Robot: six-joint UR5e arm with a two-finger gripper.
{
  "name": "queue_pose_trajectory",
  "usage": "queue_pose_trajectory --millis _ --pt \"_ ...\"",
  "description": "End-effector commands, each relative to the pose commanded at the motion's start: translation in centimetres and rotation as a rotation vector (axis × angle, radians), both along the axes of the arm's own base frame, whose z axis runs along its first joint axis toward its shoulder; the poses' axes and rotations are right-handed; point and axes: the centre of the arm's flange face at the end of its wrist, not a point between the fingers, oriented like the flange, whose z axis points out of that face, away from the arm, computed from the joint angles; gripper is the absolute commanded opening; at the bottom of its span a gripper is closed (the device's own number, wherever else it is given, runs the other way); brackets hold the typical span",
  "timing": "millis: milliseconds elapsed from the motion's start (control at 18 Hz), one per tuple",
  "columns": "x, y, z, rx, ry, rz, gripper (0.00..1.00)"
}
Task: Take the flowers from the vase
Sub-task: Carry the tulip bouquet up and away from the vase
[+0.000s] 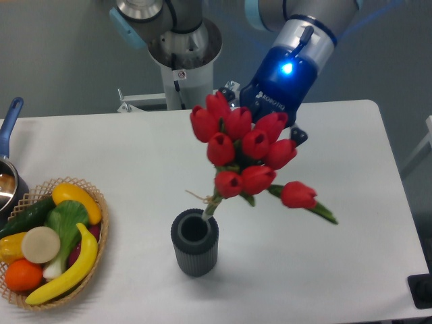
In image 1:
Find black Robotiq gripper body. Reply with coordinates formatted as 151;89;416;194
240;47;317;127

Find dark green cucumber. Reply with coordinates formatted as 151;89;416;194
1;196;55;238

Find yellow squash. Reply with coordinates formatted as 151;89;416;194
51;182;102;225

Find yellow bell pepper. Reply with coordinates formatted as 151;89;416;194
0;232;26;265

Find black device at table edge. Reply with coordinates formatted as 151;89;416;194
407;273;431;309

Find yellow banana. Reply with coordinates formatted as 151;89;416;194
25;223;98;305

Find beige round disc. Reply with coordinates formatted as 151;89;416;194
21;226;61;264

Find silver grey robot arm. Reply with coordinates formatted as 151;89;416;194
109;1;362;144

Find green bok choy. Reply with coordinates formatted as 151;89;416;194
43;200;89;281

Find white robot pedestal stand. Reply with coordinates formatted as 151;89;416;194
117;62;217;113

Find dark red vegetable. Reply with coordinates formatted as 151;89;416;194
67;225;101;268

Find orange fruit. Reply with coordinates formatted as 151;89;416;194
5;259;43;292

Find red tulip bouquet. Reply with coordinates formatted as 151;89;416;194
190;91;338;224

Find blue handled saucepan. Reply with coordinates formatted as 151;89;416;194
1;97;28;227

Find woven wicker basket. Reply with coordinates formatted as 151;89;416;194
1;176;109;311

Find dark grey ribbed vase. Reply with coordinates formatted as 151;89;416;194
171;209;219;277

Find white frame at right edge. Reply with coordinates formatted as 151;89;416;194
400;116;431;179

